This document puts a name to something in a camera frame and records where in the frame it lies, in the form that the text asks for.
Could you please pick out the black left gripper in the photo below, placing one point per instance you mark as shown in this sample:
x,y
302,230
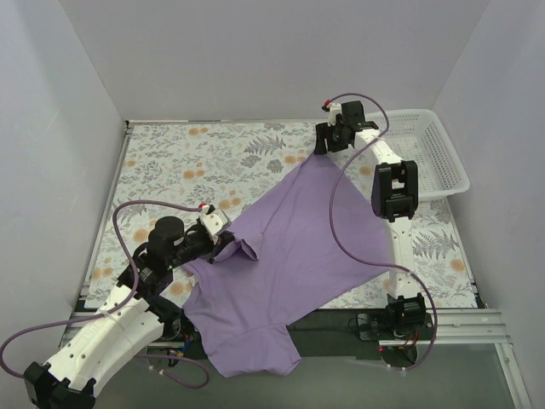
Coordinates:
x,y
219,245

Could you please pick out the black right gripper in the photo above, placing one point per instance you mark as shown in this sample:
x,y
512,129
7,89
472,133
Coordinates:
x,y
323,139

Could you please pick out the purple t shirt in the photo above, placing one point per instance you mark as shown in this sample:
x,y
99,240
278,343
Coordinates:
x,y
307,241

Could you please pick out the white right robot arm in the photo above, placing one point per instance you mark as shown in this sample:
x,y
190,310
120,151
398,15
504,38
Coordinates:
x,y
394,199

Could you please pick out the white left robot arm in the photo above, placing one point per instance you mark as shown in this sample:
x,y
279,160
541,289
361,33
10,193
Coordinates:
x,y
134,315

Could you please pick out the floral table mat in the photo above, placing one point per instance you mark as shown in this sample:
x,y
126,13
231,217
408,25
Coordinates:
x,y
231,166

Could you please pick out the white plastic basket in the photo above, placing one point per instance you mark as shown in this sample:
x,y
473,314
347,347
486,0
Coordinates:
x,y
418,135

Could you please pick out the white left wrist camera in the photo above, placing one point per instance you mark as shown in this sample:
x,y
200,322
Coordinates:
x,y
215,221

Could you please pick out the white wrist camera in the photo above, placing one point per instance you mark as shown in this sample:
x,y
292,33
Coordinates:
x,y
215,221
333,109

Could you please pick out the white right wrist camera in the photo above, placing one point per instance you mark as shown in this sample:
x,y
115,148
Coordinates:
x,y
333,109

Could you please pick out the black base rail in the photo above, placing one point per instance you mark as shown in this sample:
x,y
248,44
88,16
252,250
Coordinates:
x,y
366,334

